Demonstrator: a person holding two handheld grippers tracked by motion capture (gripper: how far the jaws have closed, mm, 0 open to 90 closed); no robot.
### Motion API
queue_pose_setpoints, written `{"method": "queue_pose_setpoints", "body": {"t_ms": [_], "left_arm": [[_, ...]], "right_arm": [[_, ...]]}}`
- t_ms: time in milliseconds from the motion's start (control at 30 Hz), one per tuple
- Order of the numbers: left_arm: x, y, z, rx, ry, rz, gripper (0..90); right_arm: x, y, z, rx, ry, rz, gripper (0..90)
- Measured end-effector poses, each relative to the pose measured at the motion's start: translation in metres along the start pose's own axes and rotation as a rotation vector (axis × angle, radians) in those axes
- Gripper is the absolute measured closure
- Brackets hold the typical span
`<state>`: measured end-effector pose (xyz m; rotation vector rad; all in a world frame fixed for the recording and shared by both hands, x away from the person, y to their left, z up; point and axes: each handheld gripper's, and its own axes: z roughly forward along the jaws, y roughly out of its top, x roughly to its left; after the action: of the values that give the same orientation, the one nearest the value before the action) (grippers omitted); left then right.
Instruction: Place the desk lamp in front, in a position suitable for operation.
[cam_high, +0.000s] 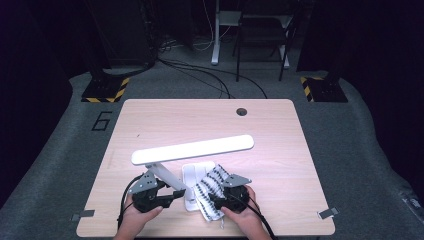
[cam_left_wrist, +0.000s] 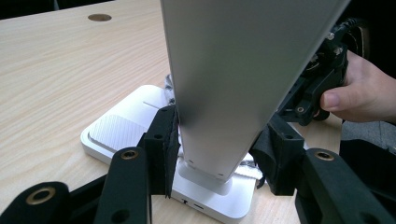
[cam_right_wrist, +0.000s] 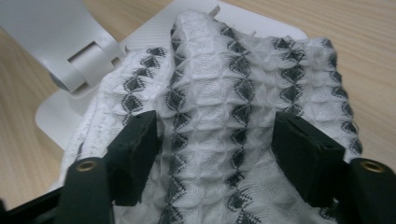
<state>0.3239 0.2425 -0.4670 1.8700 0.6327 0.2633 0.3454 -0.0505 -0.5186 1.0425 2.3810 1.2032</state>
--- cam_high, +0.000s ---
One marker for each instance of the white black-patterned cloth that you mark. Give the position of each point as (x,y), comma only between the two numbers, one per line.
(208,186)

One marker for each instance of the white desk lamp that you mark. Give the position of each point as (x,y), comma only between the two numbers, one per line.
(193,149)

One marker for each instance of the white desk frame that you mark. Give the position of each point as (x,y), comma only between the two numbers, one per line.
(215,40)

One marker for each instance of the person's right hand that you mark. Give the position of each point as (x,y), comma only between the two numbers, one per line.
(246,220)

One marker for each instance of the black cabinet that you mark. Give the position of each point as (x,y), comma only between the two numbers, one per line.
(126,33)

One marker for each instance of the black folding chair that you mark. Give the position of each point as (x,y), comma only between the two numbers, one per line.
(263,30)

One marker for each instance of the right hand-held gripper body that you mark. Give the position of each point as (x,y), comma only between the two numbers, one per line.
(236,181)

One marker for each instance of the person's left hand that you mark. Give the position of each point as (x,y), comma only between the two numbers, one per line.
(135,221)

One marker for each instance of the black yellow-striped stand base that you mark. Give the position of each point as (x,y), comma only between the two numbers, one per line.
(325,90)
(103,90)

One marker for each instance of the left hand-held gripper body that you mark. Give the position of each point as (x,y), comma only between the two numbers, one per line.
(143,185)

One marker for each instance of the grey tape strip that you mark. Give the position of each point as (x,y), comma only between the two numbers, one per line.
(83,214)
(328,213)

